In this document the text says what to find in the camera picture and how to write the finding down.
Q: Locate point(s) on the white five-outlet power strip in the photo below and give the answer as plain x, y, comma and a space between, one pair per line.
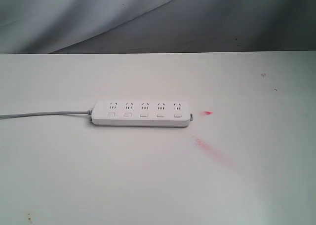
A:
143, 113

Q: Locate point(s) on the grey backdrop cloth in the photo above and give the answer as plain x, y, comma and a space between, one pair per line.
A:
155, 26

